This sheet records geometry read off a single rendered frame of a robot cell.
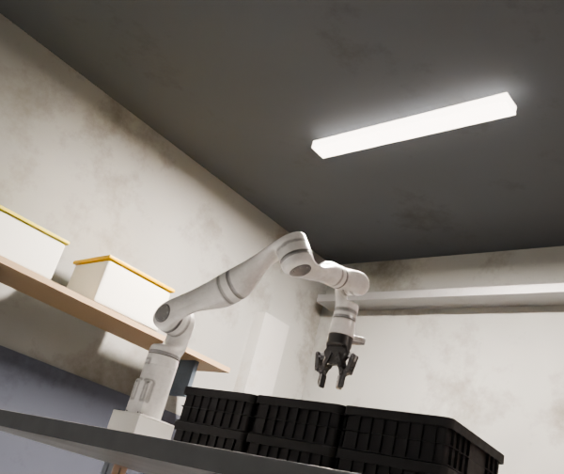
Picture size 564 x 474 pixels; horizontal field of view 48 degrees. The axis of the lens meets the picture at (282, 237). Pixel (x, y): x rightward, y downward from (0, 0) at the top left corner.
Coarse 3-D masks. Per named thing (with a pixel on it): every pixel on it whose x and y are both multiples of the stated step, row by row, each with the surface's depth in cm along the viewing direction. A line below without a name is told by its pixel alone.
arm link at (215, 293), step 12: (216, 276) 178; (204, 288) 178; (216, 288) 175; (228, 288) 174; (168, 300) 184; (180, 300) 180; (192, 300) 178; (204, 300) 176; (216, 300) 176; (228, 300) 175; (240, 300) 177; (156, 312) 183; (168, 312) 180; (180, 312) 178; (192, 312) 178; (156, 324) 181; (168, 324) 180
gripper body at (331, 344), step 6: (330, 336) 187; (336, 336) 185; (342, 336) 185; (348, 336) 186; (330, 342) 186; (336, 342) 184; (342, 342) 184; (348, 342) 185; (330, 348) 188; (336, 348) 186; (342, 348) 185; (348, 348) 185; (324, 354) 188; (342, 354) 184; (348, 354) 184; (330, 360) 186; (336, 360) 184; (342, 360) 184
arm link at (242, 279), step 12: (276, 240) 171; (288, 240) 169; (300, 240) 169; (264, 252) 172; (276, 252) 172; (288, 252) 167; (240, 264) 175; (252, 264) 173; (264, 264) 174; (228, 276) 174; (240, 276) 173; (252, 276) 174; (240, 288) 173; (252, 288) 176
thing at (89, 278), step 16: (112, 256) 340; (80, 272) 355; (96, 272) 343; (112, 272) 340; (128, 272) 348; (80, 288) 346; (96, 288) 334; (112, 288) 339; (128, 288) 347; (144, 288) 354; (160, 288) 362; (112, 304) 338; (128, 304) 345; (144, 304) 353; (160, 304) 361; (144, 320) 352
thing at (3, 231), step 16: (0, 208) 301; (0, 224) 300; (16, 224) 306; (32, 224) 311; (0, 240) 300; (16, 240) 305; (32, 240) 311; (48, 240) 317; (64, 240) 322; (16, 256) 304; (32, 256) 310; (48, 256) 316; (48, 272) 315
